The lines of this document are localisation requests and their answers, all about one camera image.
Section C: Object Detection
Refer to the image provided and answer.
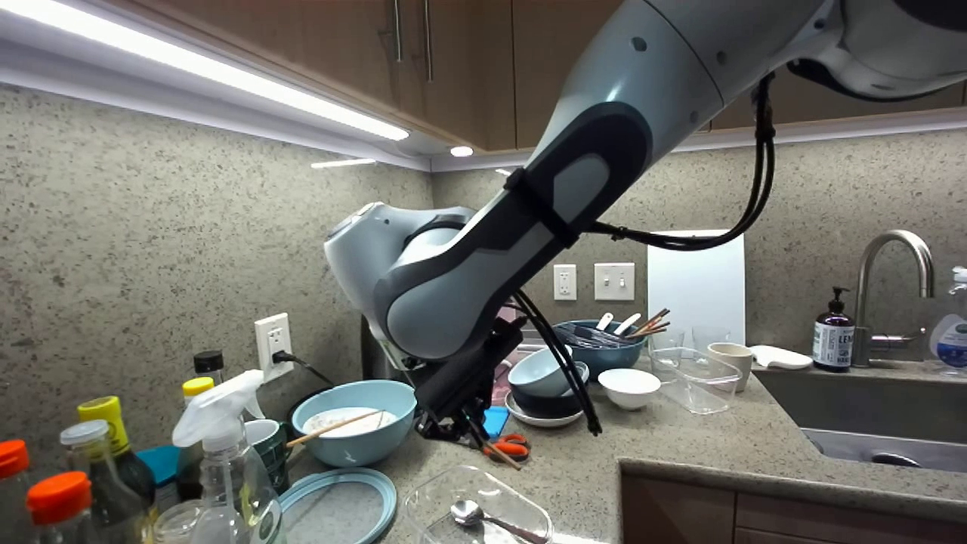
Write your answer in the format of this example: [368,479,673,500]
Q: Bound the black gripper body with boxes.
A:
[412,317,528,433]

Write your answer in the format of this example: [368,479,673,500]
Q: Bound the plain wooden chopstick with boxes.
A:
[281,404,387,454]
[462,411,523,475]

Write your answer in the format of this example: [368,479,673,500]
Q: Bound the grey blue bowl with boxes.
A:
[506,345,578,403]

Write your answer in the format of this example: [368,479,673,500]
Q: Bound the light blue bowl, white contents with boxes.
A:
[288,378,420,473]

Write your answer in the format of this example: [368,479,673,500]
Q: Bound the dark blue bowl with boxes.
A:
[550,317,651,378]

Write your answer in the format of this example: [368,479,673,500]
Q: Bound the small white bowl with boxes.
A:
[595,367,664,413]

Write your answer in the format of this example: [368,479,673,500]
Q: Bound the small blue lid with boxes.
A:
[480,403,514,442]

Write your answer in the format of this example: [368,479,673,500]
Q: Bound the white plate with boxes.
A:
[501,391,593,433]

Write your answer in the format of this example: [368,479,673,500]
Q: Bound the clear glass container with spoon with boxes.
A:
[397,460,558,544]

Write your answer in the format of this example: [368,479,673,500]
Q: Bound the metal spoon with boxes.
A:
[446,495,553,544]

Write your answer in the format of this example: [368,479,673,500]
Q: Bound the light blue oval plate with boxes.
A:
[268,464,401,544]

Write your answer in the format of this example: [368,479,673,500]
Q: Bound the black power plug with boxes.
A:
[268,348,337,391]

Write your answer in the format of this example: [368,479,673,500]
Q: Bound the teal mug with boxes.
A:
[238,417,292,500]

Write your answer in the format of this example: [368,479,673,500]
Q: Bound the empty clear glass container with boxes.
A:
[646,345,748,417]

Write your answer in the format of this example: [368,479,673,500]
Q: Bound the white headed spray bottle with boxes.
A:
[147,367,285,544]

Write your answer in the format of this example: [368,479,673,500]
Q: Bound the white cutting board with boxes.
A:
[645,226,751,354]

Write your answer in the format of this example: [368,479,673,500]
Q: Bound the black capped bottle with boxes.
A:
[191,348,229,388]

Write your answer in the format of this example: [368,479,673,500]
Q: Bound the small yellow capped dark bottle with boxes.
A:
[173,374,218,504]

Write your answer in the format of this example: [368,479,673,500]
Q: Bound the beige cup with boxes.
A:
[705,340,760,397]

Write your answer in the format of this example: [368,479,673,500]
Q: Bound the white cloth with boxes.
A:
[748,343,817,371]

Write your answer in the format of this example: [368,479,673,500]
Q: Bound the large yellow capped bottle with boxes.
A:
[72,394,159,518]

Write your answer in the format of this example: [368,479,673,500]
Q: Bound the brown base cabinet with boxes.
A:
[617,475,967,544]

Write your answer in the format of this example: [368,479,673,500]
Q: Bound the clear capped bottle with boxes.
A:
[56,417,145,544]

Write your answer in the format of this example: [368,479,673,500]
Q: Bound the dark soap pump bottle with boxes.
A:
[810,284,858,374]

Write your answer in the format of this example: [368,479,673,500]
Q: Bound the steel kitchen sink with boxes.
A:
[753,363,967,479]

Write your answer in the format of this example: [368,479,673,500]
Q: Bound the under cabinet light strip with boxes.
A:
[0,0,412,144]

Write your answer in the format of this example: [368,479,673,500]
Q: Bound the steel kitchen faucet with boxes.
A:
[848,226,939,369]

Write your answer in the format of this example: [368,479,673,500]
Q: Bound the clear blue spray bottle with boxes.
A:
[926,264,967,378]

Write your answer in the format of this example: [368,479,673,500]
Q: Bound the orange handled scissors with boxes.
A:
[480,433,535,464]

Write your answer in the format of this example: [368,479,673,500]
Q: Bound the narrow white light switch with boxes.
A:
[550,260,580,304]

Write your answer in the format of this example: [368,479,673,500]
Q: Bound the white handled utensil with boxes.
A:
[612,311,646,343]

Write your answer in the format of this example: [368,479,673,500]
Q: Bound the wide white light switch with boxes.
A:
[590,260,638,304]

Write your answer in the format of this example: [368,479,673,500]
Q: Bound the brown handled utensil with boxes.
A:
[629,304,673,343]

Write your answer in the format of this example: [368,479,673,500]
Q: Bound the white wall outlet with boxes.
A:
[250,311,296,384]

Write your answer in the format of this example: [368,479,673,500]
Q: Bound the brown wooden wall cabinets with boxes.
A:
[129,0,967,154]

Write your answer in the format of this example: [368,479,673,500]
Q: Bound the metal cabinet handle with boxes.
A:
[385,0,405,70]
[416,0,437,78]

